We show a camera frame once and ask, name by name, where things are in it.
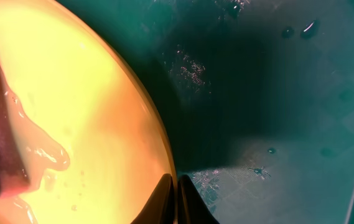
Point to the yellow-rimmed plate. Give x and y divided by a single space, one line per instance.
80 140

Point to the teal plastic tray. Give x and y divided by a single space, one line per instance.
257 98

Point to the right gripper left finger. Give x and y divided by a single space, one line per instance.
159 208

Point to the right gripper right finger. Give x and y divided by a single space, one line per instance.
191 207

